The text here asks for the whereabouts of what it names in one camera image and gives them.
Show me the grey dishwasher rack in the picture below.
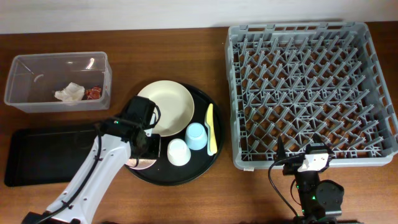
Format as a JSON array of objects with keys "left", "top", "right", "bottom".
[{"left": 225, "top": 22, "right": 397, "bottom": 171}]

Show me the small pink bowl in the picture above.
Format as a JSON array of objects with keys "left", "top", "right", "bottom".
[{"left": 125, "top": 158, "right": 157, "bottom": 170}]

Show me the light blue cup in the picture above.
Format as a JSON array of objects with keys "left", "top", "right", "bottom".
[{"left": 185, "top": 123, "right": 207, "bottom": 151}]

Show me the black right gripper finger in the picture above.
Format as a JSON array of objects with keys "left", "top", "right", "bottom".
[
  {"left": 312, "top": 133, "right": 333, "bottom": 155},
  {"left": 276, "top": 136, "right": 285, "bottom": 161}
]

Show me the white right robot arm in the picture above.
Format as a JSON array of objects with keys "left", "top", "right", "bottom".
[{"left": 272, "top": 134, "right": 344, "bottom": 223}]

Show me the red snack wrapper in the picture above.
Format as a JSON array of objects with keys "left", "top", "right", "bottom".
[{"left": 85, "top": 86, "right": 102, "bottom": 100}]

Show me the large cream bowl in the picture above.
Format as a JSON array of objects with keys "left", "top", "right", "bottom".
[{"left": 138, "top": 80, "right": 195, "bottom": 137}]

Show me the yellow plastic spoon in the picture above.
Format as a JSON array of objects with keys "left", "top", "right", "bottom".
[{"left": 205, "top": 103, "right": 218, "bottom": 156}]

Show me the white cup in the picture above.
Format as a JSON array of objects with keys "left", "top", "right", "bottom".
[{"left": 167, "top": 139, "right": 191, "bottom": 166}]

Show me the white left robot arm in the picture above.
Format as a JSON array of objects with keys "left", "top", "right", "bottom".
[{"left": 23, "top": 96, "right": 161, "bottom": 223}]

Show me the rectangular black tray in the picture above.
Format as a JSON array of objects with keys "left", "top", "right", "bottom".
[{"left": 4, "top": 124, "right": 96, "bottom": 187}]

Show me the clear plastic waste bin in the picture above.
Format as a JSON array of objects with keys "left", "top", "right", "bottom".
[{"left": 4, "top": 52, "right": 112, "bottom": 113}]

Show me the crumpled white tissue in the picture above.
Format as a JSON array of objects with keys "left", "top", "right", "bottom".
[{"left": 54, "top": 82, "right": 85, "bottom": 101}]

